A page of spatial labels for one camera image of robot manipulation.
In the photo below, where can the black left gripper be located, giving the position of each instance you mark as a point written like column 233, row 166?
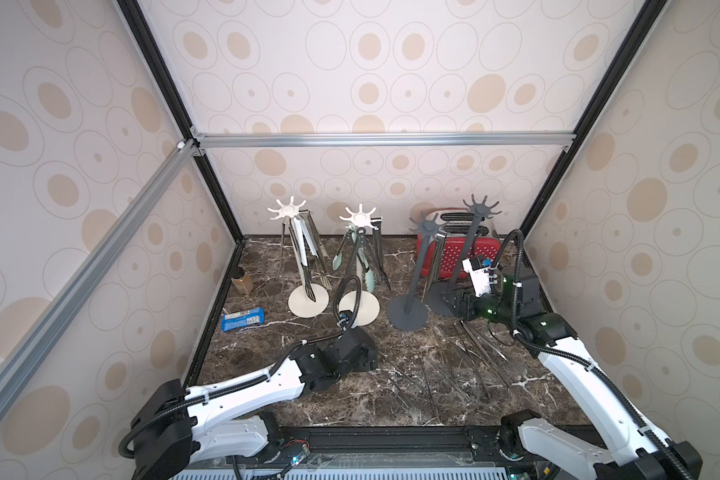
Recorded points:
column 370, row 358

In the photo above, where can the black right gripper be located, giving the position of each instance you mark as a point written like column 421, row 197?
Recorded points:
column 472, row 298

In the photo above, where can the cream utensil rack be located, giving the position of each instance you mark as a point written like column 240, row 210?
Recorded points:
column 369, row 306
column 298, row 303

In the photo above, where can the mint green silicone tongs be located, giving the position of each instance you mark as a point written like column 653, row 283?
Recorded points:
column 363, row 256

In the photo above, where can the dark grey rack back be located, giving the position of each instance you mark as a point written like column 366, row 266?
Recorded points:
column 407, row 312

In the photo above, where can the dark grey rack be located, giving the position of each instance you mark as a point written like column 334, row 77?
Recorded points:
column 440, row 299
column 407, row 312

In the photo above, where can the white handled steel tongs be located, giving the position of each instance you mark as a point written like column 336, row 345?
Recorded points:
column 301, row 246

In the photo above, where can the slim steel tongs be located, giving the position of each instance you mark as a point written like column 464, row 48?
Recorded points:
column 282, row 246

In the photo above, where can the black handled steel tongs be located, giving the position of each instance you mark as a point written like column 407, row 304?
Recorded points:
column 352, row 266

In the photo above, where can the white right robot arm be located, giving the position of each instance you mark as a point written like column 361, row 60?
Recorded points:
column 633, row 446

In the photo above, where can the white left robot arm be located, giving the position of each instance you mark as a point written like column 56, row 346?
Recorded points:
column 178, row 426

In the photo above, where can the dark grey rack near toaster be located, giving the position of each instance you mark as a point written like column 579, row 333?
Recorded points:
column 440, row 299

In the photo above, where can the blue snack packet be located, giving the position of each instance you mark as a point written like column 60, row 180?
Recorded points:
column 242, row 319

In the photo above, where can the red polka dot toaster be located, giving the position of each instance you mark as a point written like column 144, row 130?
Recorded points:
column 456, row 224

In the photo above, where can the brown spice jar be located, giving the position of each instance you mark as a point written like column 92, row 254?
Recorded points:
column 242, row 281

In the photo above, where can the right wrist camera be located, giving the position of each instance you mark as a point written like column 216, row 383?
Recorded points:
column 482, row 274

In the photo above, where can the horizontal aluminium frame bar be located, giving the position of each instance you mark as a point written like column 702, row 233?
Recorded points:
column 420, row 139

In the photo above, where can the diagonal aluminium frame bar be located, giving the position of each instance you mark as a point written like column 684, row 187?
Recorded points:
column 35, row 346

